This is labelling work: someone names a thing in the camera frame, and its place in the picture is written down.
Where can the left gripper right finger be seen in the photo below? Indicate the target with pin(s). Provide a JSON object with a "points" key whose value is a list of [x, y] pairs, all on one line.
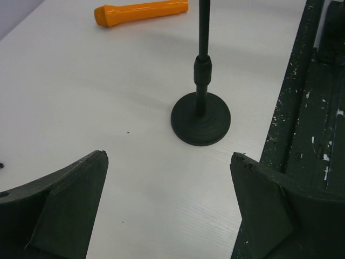
{"points": [[282, 217]]}

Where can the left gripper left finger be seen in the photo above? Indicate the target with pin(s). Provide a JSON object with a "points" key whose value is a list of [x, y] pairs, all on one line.
{"points": [[53, 216]]}

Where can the black front rail base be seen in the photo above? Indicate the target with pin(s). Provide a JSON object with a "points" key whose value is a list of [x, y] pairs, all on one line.
{"points": [[306, 136]]}

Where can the orange microphone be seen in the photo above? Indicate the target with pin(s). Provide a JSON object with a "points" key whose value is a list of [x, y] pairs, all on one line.
{"points": [[109, 15]]}

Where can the black round-base mic stand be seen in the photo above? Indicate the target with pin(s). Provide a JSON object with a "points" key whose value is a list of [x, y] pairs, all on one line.
{"points": [[201, 118]]}

